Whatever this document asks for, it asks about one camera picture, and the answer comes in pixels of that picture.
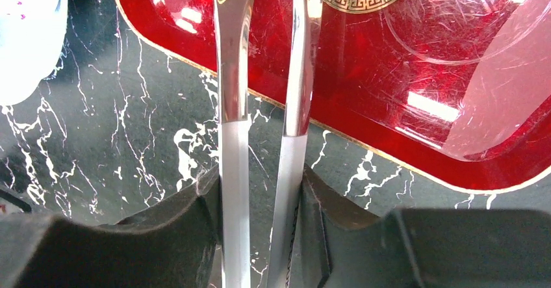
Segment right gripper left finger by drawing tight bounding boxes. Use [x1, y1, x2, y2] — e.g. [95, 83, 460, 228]
[1, 168, 221, 287]

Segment blue three-tier cake stand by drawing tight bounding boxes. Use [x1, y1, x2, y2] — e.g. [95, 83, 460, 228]
[1, 0, 68, 106]

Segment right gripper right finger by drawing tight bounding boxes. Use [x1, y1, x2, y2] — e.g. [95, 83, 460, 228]
[300, 167, 550, 287]

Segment silver metal tongs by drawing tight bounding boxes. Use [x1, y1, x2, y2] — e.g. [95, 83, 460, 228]
[214, 0, 323, 287]

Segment red rectangular tray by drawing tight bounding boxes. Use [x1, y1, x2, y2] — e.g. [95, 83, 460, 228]
[115, 0, 550, 194]

